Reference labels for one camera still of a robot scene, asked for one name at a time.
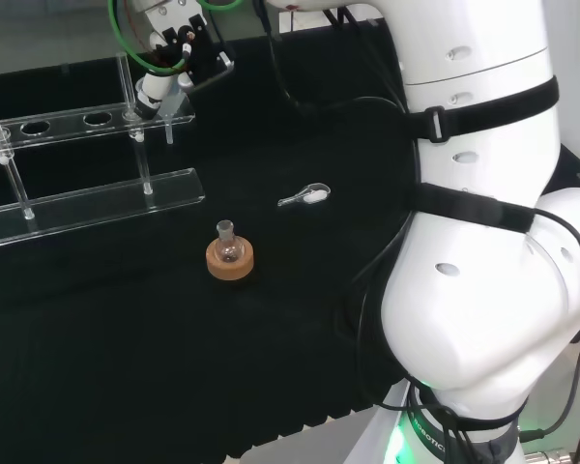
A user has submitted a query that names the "translucent plastic funnel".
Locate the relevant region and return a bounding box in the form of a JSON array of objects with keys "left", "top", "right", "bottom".
[{"left": 135, "top": 76, "right": 194, "bottom": 145}]

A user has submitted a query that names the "black cloth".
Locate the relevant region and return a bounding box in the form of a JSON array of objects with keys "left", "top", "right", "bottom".
[{"left": 0, "top": 18, "right": 580, "bottom": 460}]

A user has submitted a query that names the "clear acrylic funnel stand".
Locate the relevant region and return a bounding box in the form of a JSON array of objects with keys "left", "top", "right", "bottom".
[{"left": 0, "top": 51, "right": 207, "bottom": 250}]

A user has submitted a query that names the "green cable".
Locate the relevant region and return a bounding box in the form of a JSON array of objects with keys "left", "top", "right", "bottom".
[{"left": 106, "top": 0, "right": 246, "bottom": 76}]

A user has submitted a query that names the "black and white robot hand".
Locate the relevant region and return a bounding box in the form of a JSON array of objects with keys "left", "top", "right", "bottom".
[{"left": 133, "top": 0, "right": 236, "bottom": 122}]

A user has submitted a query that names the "small round-bottom glass flask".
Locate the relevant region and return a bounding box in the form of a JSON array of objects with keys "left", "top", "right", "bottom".
[{"left": 214, "top": 219, "right": 246, "bottom": 265}]

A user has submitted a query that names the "black cable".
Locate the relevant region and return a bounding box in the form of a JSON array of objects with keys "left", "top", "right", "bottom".
[{"left": 250, "top": 0, "right": 417, "bottom": 120}]

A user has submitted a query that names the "cork ring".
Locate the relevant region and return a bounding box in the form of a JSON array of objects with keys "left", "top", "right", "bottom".
[{"left": 205, "top": 236, "right": 255, "bottom": 281}]

